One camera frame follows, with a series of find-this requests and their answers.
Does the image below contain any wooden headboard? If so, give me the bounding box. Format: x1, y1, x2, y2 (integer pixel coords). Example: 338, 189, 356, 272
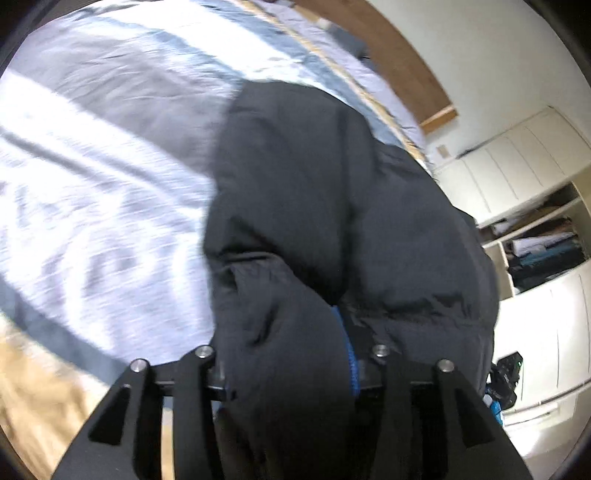
295, 0, 458, 134

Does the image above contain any black puffer coat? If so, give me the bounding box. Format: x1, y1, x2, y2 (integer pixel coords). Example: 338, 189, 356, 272
203, 79, 500, 480

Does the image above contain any striped pillow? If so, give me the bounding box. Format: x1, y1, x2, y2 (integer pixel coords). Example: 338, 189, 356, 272
323, 21, 372, 62

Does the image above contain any white wardrobe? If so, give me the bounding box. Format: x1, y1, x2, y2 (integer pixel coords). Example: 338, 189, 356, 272
434, 106, 591, 462

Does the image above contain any row of hanging clothes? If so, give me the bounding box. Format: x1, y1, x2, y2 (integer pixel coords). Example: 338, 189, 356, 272
505, 231, 583, 294

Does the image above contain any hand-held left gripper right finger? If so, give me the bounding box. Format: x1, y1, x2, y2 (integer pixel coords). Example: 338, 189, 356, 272
330, 307, 534, 480

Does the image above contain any bed with striped duvet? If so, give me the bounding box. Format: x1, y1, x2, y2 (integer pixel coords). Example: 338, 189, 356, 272
0, 0, 435, 480

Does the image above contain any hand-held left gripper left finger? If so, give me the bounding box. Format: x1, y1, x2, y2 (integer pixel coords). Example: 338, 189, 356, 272
51, 345, 232, 480

